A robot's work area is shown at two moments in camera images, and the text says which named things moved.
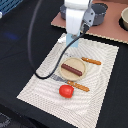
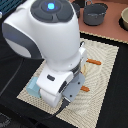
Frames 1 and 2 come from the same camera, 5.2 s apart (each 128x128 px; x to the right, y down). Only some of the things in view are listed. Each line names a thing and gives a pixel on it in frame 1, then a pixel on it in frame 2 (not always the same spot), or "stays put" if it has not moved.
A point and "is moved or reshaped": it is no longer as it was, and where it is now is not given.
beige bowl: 123,20 stays put
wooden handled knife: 91,60 stays put
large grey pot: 99,9 stays put
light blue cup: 69,40 is moved or reshaped
